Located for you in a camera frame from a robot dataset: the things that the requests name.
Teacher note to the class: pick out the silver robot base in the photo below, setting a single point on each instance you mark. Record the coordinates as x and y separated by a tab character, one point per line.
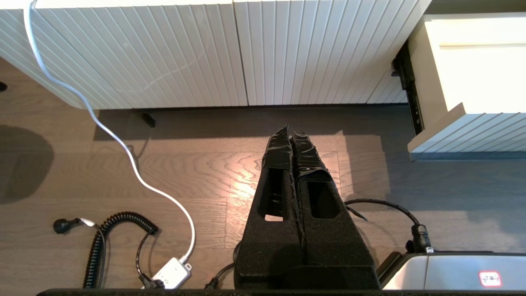
452	273

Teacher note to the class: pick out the white adapter box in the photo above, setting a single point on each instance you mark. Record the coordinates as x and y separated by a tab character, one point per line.
172	273

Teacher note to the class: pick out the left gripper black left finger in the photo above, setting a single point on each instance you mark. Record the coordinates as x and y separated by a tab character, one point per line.
267	255

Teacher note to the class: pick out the white fluted drawer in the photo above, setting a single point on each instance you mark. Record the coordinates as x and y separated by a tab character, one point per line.
472	131

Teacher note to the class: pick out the white long TV cabinet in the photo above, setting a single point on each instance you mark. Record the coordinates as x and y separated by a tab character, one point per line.
205	49

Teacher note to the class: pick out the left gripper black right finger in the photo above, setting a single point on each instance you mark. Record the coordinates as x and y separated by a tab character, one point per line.
337	255

